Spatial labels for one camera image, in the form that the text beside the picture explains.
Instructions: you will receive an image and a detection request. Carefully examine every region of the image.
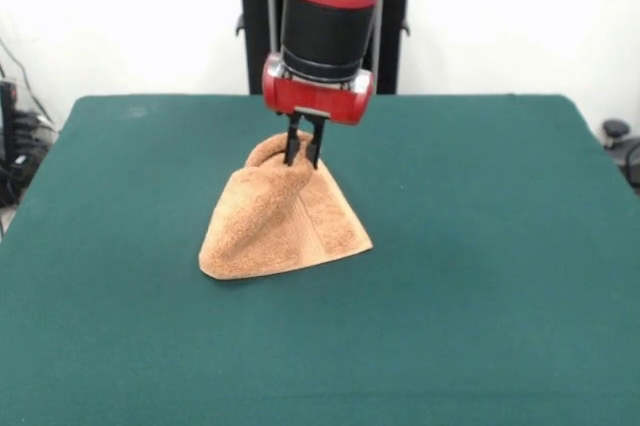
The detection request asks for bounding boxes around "tan terry cloth towel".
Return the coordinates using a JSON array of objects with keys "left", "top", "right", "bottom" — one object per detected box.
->
[{"left": 198, "top": 132, "right": 375, "bottom": 281}]

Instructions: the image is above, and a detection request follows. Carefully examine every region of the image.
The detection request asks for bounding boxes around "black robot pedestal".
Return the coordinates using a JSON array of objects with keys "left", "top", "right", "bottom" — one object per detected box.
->
[{"left": 219, "top": 0, "right": 432, "bottom": 96}]

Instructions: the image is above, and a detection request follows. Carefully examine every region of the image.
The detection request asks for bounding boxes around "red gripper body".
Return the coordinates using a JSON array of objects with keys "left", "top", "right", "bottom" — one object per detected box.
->
[{"left": 261, "top": 53, "right": 375, "bottom": 127}]

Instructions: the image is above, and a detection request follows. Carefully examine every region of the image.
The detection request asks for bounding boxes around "dark green table cloth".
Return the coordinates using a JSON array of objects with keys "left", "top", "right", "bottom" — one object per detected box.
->
[{"left": 0, "top": 93, "right": 640, "bottom": 426}]

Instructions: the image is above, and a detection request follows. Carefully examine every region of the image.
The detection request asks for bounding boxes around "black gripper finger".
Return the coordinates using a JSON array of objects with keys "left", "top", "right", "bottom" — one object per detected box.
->
[
  {"left": 305, "top": 120, "right": 327, "bottom": 171},
  {"left": 282, "top": 115, "right": 304, "bottom": 167}
]

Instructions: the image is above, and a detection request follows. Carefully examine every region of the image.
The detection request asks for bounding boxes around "black plug bundle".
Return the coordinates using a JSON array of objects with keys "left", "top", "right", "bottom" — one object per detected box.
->
[{"left": 12, "top": 110, "right": 57, "bottom": 148}]

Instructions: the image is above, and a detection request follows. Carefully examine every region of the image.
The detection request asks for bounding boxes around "black upright device, red light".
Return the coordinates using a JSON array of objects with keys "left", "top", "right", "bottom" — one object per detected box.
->
[{"left": 0, "top": 79, "right": 20, "bottom": 207}]

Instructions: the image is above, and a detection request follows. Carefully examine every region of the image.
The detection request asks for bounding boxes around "grey cable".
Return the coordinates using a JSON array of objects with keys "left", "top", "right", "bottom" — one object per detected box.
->
[{"left": 0, "top": 38, "right": 54, "bottom": 125}]

